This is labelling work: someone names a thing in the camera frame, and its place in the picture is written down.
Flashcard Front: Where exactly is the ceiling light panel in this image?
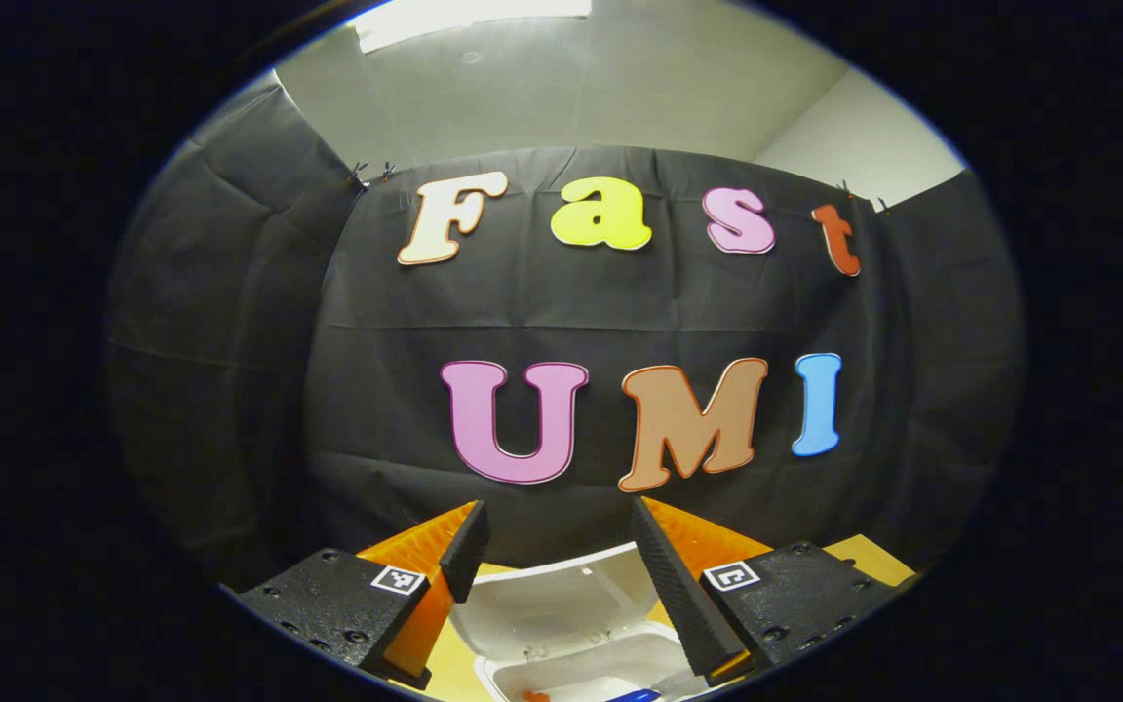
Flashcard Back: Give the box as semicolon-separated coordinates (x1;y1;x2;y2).
352;0;594;55

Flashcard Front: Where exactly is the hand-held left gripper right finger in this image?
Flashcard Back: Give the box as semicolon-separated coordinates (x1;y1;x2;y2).
630;494;902;685

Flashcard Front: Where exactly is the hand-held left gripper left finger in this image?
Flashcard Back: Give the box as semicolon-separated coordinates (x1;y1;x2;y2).
233;499;492;691

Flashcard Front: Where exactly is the white garbage bin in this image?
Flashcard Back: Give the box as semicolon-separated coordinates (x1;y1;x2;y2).
474;622;718;702

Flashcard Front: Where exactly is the wooden desktop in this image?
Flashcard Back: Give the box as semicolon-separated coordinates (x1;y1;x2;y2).
420;534;916;702

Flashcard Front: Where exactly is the white garbage bin lid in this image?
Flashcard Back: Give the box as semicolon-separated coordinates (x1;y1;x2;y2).
447;541;665;666

